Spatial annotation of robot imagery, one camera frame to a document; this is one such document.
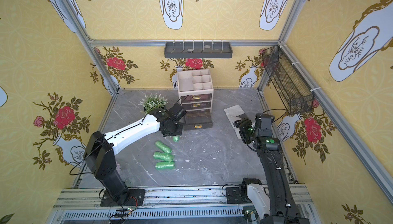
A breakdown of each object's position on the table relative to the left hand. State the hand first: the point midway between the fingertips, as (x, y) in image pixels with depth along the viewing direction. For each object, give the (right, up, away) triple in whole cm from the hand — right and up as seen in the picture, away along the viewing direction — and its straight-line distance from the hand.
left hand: (180, 132), depth 85 cm
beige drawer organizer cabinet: (+8, +24, +3) cm, 26 cm away
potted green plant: (-18, +17, +5) cm, 25 cm away
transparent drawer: (+9, +15, +9) cm, 19 cm away
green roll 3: (-9, -13, -2) cm, 16 cm away
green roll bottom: (-9, -17, -4) cm, 20 cm away
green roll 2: (-10, -9, +3) cm, 14 cm away
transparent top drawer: (+9, +20, +5) cm, 22 cm away
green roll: (-2, -3, -3) cm, 5 cm away
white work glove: (+33, +9, +21) cm, 41 cm away
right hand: (+29, +5, -8) cm, 30 cm away
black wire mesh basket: (+64, +20, 0) cm, 67 cm away
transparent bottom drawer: (+9, +5, +18) cm, 21 cm away
